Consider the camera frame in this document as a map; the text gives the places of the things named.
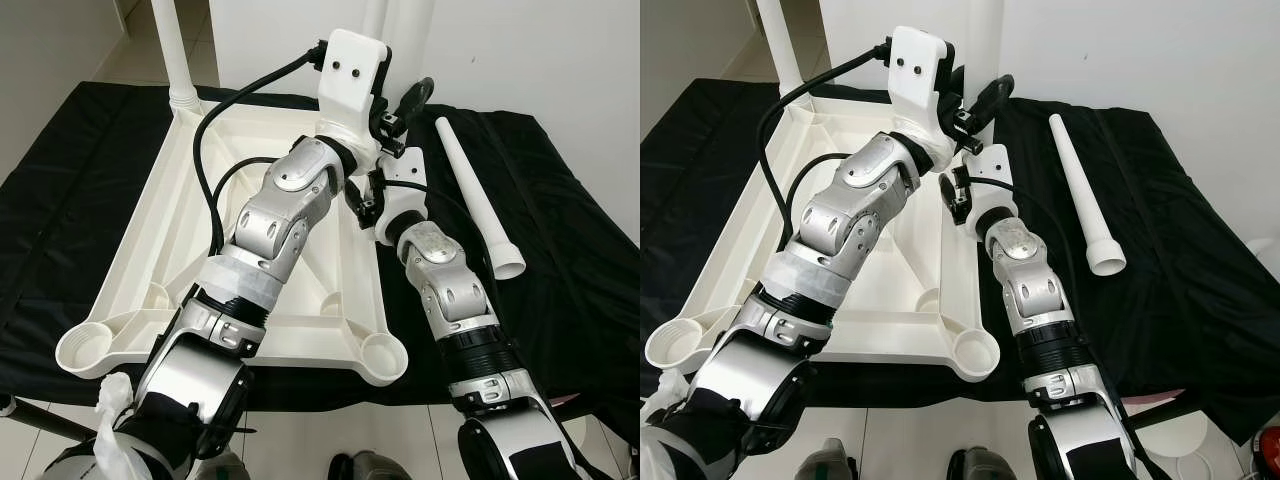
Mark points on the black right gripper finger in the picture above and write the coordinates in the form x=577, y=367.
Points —
x=955, y=198
x=364, y=200

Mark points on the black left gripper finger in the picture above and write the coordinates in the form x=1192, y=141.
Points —
x=995, y=95
x=418, y=98

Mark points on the cream plastic children table top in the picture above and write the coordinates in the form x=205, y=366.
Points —
x=740, y=250
x=150, y=250

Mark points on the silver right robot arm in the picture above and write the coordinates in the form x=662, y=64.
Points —
x=1035, y=285
x=450, y=290

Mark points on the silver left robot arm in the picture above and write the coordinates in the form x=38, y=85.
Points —
x=850, y=210
x=280, y=210

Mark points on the black tablecloth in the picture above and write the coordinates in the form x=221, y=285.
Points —
x=570, y=220
x=1190, y=220

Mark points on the grey robot right foot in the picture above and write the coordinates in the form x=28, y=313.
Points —
x=372, y=468
x=985, y=466

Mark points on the grey robot foot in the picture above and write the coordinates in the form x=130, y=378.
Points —
x=372, y=468
x=226, y=468
x=832, y=465
x=985, y=466

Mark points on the pink cloth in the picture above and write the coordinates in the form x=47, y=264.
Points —
x=567, y=399
x=1172, y=396

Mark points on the grey robot left foot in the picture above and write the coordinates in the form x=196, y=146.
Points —
x=832, y=465
x=226, y=468

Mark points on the white crumpled plastic wrap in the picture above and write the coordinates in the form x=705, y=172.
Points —
x=662, y=400
x=112, y=400

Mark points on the white standing fan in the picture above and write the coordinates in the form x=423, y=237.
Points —
x=1190, y=440

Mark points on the black rod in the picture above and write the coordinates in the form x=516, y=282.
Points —
x=50, y=420

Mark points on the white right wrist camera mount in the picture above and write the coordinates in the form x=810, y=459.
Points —
x=992, y=170
x=405, y=175

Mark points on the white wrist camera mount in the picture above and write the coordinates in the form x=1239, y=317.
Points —
x=992, y=170
x=405, y=175
x=352, y=70
x=922, y=65

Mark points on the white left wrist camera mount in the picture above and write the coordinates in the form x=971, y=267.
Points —
x=922, y=65
x=352, y=70

